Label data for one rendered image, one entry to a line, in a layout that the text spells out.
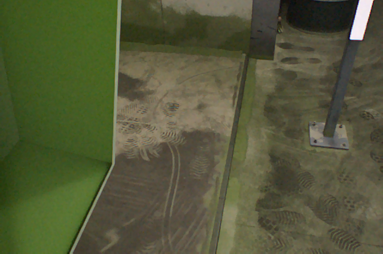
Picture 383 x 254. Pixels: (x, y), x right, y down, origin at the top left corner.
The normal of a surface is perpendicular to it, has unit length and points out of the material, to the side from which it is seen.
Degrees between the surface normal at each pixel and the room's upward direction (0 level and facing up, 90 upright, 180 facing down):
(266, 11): 90
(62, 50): 90
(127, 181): 0
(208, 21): 90
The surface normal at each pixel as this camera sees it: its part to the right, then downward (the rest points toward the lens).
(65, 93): -0.18, 0.61
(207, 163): -0.04, -0.79
